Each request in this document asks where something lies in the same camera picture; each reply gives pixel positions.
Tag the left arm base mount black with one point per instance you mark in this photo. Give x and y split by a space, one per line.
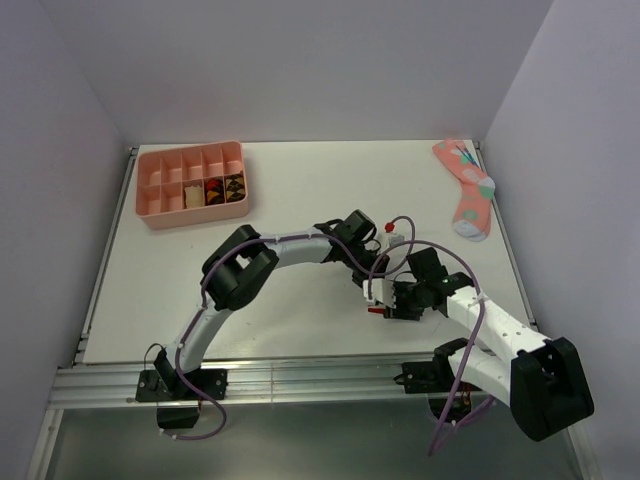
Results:
178 406

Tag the brown argyle rolled sock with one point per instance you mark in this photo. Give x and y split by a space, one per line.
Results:
235 187

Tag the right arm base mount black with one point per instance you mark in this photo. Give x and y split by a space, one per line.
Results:
436 375

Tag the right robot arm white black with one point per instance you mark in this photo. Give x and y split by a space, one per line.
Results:
541 380

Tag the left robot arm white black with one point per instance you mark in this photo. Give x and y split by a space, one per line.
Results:
236 272

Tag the tan maroon sock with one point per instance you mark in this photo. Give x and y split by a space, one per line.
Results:
194 197

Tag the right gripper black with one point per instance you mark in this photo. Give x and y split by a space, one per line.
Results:
400 313

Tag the red white striped sock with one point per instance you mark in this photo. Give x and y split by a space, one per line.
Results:
375 310

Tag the red argyle rolled sock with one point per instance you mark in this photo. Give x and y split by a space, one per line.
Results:
214 191

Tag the pink patterned sock pair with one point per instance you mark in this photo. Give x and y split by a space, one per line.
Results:
472 218

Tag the pink divided organizer tray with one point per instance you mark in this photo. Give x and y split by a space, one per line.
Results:
185 186

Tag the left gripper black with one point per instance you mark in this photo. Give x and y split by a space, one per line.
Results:
374 257

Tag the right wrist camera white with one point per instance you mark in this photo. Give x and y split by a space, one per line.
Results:
379 291

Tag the aluminium rail frame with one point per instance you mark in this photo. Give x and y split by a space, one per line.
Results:
304 341

